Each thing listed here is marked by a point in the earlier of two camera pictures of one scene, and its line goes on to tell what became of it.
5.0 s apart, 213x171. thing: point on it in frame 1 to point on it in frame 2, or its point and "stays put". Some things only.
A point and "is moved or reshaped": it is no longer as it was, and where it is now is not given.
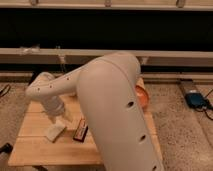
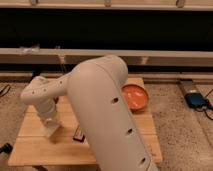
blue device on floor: [196, 99] stays put
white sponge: [55, 130] is moved or reshaped
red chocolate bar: [81, 130] stays put
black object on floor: [6, 148] stays put
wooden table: [32, 146] stays put
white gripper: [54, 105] to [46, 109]
